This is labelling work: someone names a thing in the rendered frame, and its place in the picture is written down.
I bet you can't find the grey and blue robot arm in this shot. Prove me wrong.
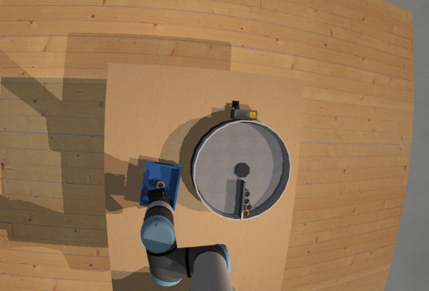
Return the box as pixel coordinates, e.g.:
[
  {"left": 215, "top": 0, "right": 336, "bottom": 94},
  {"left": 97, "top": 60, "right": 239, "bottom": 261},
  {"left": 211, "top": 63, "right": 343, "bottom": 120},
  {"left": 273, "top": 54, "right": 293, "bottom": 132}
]
[{"left": 141, "top": 200, "right": 233, "bottom": 291}]

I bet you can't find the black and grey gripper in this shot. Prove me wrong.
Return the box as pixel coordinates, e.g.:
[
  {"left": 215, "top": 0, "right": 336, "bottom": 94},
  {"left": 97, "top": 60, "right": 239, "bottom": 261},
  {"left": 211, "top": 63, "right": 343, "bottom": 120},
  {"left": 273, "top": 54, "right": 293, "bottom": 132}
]
[{"left": 147, "top": 187, "right": 174, "bottom": 207}]

